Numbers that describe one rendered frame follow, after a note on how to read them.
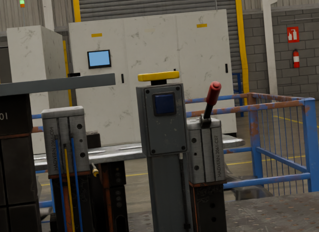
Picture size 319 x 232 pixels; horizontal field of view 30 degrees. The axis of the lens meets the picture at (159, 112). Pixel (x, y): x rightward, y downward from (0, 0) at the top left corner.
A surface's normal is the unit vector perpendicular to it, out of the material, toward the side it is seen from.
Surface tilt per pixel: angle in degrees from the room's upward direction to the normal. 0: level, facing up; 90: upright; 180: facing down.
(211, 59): 90
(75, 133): 90
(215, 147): 90
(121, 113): 90
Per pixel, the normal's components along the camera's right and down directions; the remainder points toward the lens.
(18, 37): 0.03, 0.07
